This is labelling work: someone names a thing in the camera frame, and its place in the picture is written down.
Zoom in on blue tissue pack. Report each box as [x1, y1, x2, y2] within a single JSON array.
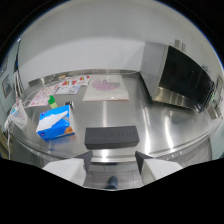
[[35, 104, 76, 141]]

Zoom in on person's shoe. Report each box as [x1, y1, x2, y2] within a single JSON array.
[[106, 175, 120, 190]]

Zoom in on black foam block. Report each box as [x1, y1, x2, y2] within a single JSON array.
[[84, 125, 141, 150]]

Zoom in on small green toy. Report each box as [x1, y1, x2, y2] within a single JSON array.
[[47, 95, 58, 110]]

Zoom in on clear plastic bag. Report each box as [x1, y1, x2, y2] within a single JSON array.
[[3, 98, 29, 131]]

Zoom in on white sheet with blue print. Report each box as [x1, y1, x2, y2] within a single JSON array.
[[54, 84, 82, 96]]

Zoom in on colourful sticker sheet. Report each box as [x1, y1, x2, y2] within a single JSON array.
[[58, 74, 92, 88]]

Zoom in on white sheet with pink drawing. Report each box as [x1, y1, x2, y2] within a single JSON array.
[[82, 74, 130, 102]]

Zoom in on stainless steel oven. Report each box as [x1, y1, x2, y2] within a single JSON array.
[[139, 42, 216, 113]]

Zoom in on framed wall picture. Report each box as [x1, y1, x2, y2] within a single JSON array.
[[1, 73, 13, 99]]

